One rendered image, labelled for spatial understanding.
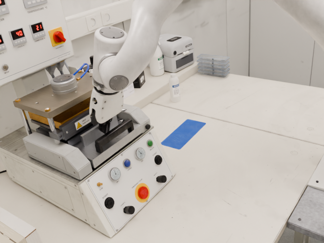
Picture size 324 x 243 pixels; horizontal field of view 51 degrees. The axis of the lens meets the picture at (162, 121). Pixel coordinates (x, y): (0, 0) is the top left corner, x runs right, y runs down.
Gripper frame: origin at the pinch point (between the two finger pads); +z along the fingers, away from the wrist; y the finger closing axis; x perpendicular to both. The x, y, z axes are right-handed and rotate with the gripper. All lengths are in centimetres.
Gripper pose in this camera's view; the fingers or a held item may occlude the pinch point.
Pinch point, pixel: (104, 126)
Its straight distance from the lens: 105.4
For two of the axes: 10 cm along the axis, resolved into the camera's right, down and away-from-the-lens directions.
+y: 5.9, -4.5, 6.7
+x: -7.9, -5.0, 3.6
